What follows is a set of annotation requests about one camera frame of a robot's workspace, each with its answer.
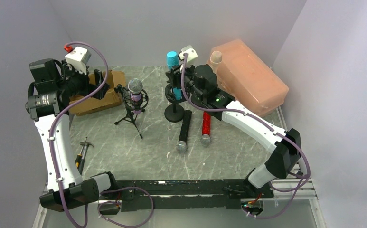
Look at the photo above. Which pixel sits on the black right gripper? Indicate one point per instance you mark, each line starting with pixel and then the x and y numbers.
pixel 175 78

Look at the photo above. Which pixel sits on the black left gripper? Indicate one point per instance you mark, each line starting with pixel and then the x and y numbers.
pixel 89 83

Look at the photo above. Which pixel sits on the black round-base shock-mount stand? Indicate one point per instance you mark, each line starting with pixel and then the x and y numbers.
pixel 174 112

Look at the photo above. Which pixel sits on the purple glitter microphone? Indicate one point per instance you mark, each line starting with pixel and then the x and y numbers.
pixel 135 91

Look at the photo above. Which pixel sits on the pink peach microphone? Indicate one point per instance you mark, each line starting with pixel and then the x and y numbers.
pixel 214 60

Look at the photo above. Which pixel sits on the black tripod shock-mount stand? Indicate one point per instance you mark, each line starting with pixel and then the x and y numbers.
pixel 130 116

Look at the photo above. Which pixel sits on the black glitter microphone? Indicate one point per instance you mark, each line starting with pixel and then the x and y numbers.
pixel 181 146

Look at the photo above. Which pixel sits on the red glitter microphone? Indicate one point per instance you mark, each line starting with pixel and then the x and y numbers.
pixel 206 129

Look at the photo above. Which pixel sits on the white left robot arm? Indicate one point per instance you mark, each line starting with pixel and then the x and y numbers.
pixel 55 83

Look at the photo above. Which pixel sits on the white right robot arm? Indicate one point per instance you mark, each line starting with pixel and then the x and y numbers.
pixel 198 85

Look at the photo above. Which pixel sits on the orange translucent plastic bin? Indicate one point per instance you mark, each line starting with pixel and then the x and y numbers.
pixel 242 74

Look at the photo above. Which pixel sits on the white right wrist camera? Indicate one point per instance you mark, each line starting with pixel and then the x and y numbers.
pixel 191 55

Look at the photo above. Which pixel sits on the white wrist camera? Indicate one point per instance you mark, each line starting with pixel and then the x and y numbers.
pixel 191 55
pixel 77 58

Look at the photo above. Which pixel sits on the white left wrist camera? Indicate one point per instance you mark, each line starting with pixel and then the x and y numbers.
pixel 77 58

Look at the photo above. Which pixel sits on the yellow-handled screwdriver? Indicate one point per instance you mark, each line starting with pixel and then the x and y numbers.
pixel 80 159

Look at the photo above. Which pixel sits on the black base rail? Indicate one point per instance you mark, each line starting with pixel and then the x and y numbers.
pixel 137 195

